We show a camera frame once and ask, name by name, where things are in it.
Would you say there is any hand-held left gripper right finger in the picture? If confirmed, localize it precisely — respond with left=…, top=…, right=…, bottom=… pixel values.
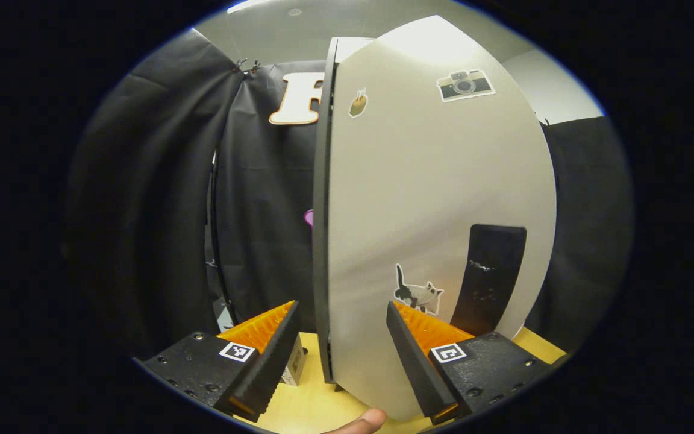
left=386, top=301, right=555, bottom=426

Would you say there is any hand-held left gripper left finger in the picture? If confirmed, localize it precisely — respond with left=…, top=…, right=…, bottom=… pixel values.
left=133, top=300, right=301, bottom=423

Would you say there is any white grey cabinet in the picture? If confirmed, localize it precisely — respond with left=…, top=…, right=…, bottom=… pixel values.
left=313, top=36, right=375, bottom=386

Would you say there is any white cabinet door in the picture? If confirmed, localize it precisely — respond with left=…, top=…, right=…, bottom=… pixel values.
left=326, top=15, right=558, bottom=423

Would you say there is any white blue carton box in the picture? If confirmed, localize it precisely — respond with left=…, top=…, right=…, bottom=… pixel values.
left=280, top=347, right=307, bottom=387

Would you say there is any black backdrop stand pole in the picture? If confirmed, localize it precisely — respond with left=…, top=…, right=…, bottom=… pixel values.
left=207, top=151, right=239, bottom=326

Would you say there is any black backdrop cloth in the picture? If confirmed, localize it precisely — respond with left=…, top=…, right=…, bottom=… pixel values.
left=64, top=27, right=634, bottom=362

